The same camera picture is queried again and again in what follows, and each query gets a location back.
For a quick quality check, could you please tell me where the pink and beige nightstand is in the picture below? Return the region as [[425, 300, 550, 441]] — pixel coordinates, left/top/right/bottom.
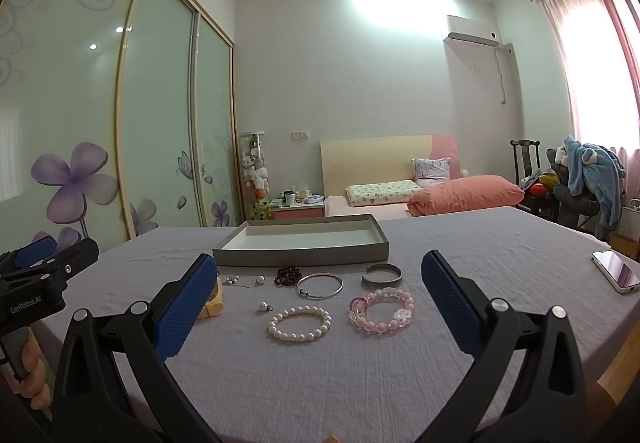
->
[[272, 202, 326, 221]]

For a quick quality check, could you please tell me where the grey cardboard tray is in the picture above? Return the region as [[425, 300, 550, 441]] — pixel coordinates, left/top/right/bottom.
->
[[212, 214, 390, 268]]

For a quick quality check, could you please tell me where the person's left hand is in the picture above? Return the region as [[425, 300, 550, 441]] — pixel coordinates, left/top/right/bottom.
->
[[17, 327, 52, 410]]

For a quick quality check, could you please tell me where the white air conditioner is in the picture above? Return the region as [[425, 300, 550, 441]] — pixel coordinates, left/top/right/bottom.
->
[[443, 14, 501, 48]]

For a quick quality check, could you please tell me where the blue plush garment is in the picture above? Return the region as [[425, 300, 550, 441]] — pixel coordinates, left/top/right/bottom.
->
[[562, 136, 627, 231]]

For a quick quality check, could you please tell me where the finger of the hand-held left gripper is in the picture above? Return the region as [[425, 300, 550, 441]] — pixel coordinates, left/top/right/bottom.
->
[[0, 233, 57, 274], [0, 237, 101, 283]]

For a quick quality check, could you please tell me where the beige and pink headboard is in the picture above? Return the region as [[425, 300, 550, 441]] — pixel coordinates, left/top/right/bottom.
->
[[320, 134, 458, 197]]

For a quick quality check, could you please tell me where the sliding wardrobe with flower print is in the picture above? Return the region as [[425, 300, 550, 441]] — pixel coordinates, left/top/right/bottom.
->
[[0, 0, 236, 254]]

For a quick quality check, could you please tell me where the patterned white pillow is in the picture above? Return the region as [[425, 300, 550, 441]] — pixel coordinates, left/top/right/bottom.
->
[[346, 180, 423, 207]]

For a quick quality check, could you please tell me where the clear tube of plush toys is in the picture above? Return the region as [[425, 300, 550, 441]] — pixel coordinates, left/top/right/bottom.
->
[[239, 132, 271, 219]]

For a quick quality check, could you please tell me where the grey metal cuff bangle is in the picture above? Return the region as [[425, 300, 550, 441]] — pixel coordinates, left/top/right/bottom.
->
[[361, 262, 404, 288]]

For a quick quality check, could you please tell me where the grey chair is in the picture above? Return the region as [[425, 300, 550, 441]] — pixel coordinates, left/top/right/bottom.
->
[[546, 148, 601, 229]]

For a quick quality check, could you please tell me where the thin silver bangle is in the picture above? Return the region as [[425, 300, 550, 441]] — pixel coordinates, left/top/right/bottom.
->
[[296, 272, 344, 300]]

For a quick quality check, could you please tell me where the white pearl bracelet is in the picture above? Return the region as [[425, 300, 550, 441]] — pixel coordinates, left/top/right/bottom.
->
[[267, 305, 333, 345]]

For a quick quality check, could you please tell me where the yellow wrist watch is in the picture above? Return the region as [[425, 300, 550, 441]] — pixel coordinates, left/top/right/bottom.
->
[[197, 273, 226, 321]]

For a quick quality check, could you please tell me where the yellow green plush toy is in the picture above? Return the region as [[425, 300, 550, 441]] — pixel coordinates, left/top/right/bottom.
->
[[250, 196, 275, 220]]

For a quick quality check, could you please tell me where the white smartphone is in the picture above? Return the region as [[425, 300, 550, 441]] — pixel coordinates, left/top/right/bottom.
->
[[591, 250, 640, 294]]

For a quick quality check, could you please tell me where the lilac printed pillow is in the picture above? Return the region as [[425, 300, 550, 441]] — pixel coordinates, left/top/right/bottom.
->
[[411, 158, 451, 188]]

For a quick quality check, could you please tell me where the dark wooden chair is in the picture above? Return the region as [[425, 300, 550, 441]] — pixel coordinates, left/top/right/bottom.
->
[[510, 139, 561, 223]]

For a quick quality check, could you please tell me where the dark red bead bracelet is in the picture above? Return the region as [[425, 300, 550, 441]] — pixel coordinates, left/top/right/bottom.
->
[[274, 266, 302, 289]]

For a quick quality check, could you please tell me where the pink bead bracelet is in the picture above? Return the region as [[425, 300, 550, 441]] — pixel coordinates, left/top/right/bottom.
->
[[348, 288, 416, 335]]

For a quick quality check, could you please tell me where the bed with pink sheet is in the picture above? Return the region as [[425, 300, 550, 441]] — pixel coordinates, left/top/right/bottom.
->
[[324, 196, 416, 219]]

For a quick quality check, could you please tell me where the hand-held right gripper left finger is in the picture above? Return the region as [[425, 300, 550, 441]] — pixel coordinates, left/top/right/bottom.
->
[[50, 253, 226, 443]]

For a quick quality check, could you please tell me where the folded orange quilt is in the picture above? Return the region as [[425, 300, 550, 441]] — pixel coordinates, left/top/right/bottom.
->
[[406, 175, 525, 217]]

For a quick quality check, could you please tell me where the pink curtain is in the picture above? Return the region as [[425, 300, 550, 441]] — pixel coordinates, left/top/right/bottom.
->
[[537, 0, 640, 159]]

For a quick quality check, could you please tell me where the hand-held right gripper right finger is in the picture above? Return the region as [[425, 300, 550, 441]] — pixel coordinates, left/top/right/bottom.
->
[[421, 249, 588, 443]]

